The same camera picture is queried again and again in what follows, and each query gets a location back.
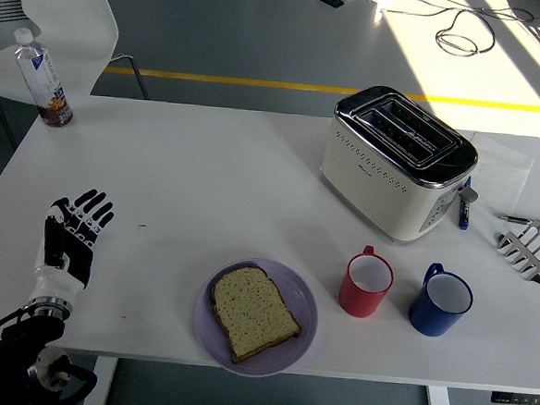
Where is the white plastic chair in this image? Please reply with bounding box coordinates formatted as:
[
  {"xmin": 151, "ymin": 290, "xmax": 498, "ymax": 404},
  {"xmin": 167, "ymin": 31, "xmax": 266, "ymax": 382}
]
[{"xmin": 0, "ymin": 0, "xmax": 158, "ymax": 161}]

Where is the red enamel mug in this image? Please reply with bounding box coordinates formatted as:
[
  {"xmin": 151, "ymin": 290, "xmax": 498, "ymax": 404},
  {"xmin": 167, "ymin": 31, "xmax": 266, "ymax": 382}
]
[{"xmin": 337, "ymin": 243, "xmax": 397, "ymax": 321}]

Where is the silver ballpoint pen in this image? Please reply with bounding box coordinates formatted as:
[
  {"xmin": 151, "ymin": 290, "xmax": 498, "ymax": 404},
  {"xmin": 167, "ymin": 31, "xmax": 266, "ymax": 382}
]
[{"xmin": 498, "ymin": 213, "xmax": 540, "ymax": 230}]

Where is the grey looped floor cable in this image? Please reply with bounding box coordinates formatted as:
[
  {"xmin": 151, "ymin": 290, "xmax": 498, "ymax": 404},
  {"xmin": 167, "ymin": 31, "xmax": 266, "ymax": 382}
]
[{"xmin": 391, "ymin": 0, "xmax": 538, "ymax": 62}]

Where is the brown bread slice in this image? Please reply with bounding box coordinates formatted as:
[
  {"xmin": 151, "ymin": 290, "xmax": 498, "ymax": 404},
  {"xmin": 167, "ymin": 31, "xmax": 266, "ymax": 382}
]
[{"xmin": 206, "ymin": 262, "xmax": 307, "ymax": 369}]

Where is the white paper sheet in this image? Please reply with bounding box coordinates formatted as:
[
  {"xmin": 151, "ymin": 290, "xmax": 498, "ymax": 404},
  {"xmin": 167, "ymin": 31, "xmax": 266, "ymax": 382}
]
[{"xmin": 466, "ymin": 131, "xmax": 537, "ymax": 211}]

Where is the purple plate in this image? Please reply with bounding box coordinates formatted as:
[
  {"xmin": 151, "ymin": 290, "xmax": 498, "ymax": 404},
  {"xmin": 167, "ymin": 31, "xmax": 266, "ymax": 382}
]
[{"xmin": 190, "ymin": 253, "xmax": 324, "ymax": 383}]

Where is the clear plastic water bottle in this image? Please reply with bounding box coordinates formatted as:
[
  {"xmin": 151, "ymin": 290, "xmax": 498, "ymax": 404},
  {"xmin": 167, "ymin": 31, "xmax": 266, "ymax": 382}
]
[{"xmin": 7, "ymin": 26, "xmax": 80, "ymax": 129}]

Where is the shiny metal toast rack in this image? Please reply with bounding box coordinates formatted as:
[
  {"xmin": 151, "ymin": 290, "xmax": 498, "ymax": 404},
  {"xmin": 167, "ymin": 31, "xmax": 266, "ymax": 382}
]
[{"xmin": 495, "ymin": 216, "xmax": 540, "ymax": 286}]

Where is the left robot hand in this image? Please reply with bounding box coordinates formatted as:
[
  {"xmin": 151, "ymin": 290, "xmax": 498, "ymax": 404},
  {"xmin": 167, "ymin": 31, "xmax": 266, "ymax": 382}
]
[{"xmin": 29, "ymin": 184, "xmax": 117, "ymax": 308}]

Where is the cream and chrome toaster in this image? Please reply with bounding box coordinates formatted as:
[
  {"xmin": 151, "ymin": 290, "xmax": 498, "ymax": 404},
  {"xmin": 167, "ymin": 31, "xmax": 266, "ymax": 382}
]
[{"xmin": 316, "ymin": 80, "xmax": 486, "ymax": 249}]

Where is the blue marker pen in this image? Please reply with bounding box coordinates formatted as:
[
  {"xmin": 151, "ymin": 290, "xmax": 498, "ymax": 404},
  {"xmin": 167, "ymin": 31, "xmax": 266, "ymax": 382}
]
[{"xmin": 456, "ymin": 175, "xmax": 474, "ymax": 231}]

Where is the blue enamel mug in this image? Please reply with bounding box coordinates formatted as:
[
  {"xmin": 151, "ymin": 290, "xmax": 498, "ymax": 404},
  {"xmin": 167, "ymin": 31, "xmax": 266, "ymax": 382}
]
[{"xmin": 406, "ymin": 261, "xmax": 477, "ymax": 341}]

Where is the black table control panel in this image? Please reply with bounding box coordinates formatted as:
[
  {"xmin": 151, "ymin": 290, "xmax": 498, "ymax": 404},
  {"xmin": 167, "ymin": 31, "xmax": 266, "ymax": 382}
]
[{"xmin": 490, "ymin": 391, "xmax": 540, "ymax": 405}]

